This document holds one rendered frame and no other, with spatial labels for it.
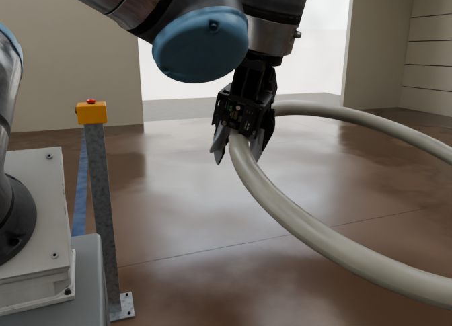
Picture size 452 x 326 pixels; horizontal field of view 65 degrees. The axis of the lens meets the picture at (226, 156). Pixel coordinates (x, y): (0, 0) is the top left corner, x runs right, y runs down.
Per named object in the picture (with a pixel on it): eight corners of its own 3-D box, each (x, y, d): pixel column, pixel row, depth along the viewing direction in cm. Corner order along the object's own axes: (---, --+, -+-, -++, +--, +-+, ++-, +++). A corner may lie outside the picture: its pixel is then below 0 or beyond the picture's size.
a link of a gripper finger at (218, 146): (194, 167, 59) (213, 122, 55) (206, 153, 64) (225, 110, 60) (210, 177, 59) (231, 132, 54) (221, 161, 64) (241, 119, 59)
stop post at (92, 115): (131, 292, 200) (114, 98, 169) (134, 316, 182) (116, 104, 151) (93, 300, 194) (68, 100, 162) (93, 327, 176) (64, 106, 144)
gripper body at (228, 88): (208, 128, 53) (224, 48, 48) (225, 110, 61) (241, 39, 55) (256, 144, 52) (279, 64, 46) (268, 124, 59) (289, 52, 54)
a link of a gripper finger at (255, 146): (237, 186, 58) (238, 134, 54) (245, 170, 63) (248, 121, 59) (255, 189, 57) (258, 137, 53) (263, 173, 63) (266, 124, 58)
